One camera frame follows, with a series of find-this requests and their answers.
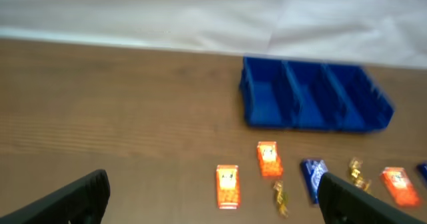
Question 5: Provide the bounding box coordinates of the blue tray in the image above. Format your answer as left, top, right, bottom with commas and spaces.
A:
238, 55, 396, 134

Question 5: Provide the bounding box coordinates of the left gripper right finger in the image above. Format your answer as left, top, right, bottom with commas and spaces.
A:
317, 171, 426, 224

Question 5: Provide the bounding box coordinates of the gold candy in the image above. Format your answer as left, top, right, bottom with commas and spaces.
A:
272, 179, 290, 218
352, 175, 373, 194
348, 157, 364, 178

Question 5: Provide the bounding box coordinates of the blue candy pack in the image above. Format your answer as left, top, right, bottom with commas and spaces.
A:
416, 162, 427, 187
299, 159, 330, 205

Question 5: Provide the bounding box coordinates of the orange candy box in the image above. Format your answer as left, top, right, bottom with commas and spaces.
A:
380, 166, 422, 208
216, 164, 242, 210
256, 141, 284, 179

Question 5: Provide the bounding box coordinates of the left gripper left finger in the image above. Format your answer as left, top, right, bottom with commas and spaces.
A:
0, 169, 111, 224

